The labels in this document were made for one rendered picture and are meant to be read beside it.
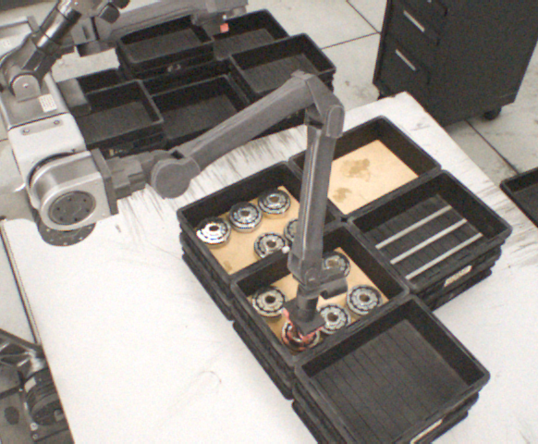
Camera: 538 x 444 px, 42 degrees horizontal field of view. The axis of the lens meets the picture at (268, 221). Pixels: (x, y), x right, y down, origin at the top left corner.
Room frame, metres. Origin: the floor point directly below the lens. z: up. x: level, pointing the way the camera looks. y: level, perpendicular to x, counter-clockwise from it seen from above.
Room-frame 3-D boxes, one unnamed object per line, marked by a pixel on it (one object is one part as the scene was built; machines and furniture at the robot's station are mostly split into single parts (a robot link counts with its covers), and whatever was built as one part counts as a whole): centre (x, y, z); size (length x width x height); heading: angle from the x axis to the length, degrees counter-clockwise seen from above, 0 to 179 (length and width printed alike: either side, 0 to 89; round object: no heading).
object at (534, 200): (1.94, -1.18, 0.26); 0.40 x 0.30 x 0.23; 28
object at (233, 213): (1.38, 0.07, 0.86); 0.10 x 0.10 x 0.01
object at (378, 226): (1.31, -0.47, 0.87); 0.40 x 0.30 x 0.11; 126
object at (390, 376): (0.84, -0.32, 0.87); 0.40 x 0.30 x 0.11; 126
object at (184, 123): (2.31, 0.33, 0.31); 0.40 x 0.30 x 0.34; 118
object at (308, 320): (0.96, -0.10, 1.00); 0.10 x 0.07 x 0.07; 35
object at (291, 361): (1.08, -0.15, 0.92); 0.40 x 0.30 x 0.02; 126
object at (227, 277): (1.32, 0.03, 0.92); 0.40 x 0.30 x 0.02; 126
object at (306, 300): (0.96, -0.11, 1.06); 0.07 x 0.06 x 0.07; 117
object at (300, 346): (0.96, -0.10, 0.88); 0.10 x 0.10 x 0.01
